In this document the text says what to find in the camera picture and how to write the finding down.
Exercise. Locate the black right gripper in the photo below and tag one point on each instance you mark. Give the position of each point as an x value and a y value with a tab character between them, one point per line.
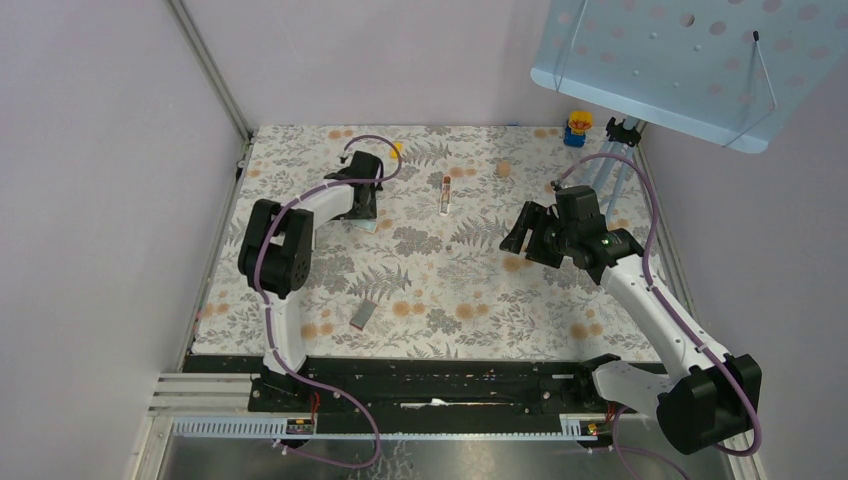
538	237

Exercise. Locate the grey metal staple strip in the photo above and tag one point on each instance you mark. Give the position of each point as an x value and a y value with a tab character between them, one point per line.
363	314

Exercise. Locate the grey tripod stand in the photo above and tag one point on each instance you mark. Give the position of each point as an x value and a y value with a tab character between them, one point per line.
606	175

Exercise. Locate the light blue perforated metal board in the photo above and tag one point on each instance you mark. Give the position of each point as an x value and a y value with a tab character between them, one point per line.
728	72

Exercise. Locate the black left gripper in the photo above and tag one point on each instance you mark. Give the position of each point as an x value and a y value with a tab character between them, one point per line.
361	206

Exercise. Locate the round tan wooden piece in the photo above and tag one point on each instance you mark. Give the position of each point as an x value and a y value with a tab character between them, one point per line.
503	169

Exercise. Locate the yellow blue toy figure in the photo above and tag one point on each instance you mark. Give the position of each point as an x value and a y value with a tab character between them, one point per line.
578	124

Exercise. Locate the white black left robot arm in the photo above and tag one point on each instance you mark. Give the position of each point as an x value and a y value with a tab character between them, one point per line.
276	257

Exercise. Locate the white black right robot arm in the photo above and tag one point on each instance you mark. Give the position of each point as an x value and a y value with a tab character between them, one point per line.
706	395

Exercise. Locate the floral patterned table mat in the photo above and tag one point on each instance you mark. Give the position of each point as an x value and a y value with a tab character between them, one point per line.
443	287

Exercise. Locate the small yellow block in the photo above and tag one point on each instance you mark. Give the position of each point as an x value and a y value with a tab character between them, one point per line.
396	149

